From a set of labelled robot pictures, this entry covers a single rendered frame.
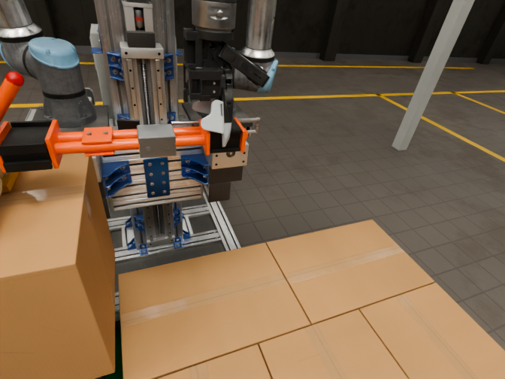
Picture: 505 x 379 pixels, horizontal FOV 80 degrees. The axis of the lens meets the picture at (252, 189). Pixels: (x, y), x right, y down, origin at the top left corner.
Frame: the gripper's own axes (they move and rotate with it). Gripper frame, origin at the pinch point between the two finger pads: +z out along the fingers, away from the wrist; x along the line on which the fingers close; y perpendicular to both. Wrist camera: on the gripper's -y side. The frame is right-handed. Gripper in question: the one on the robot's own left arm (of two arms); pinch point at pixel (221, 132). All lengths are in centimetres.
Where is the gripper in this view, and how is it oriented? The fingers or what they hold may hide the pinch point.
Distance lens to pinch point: 66.9
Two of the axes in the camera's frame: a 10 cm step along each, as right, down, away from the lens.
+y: -9.4, 1.2, -3.3
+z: -1.0, 8.1, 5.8
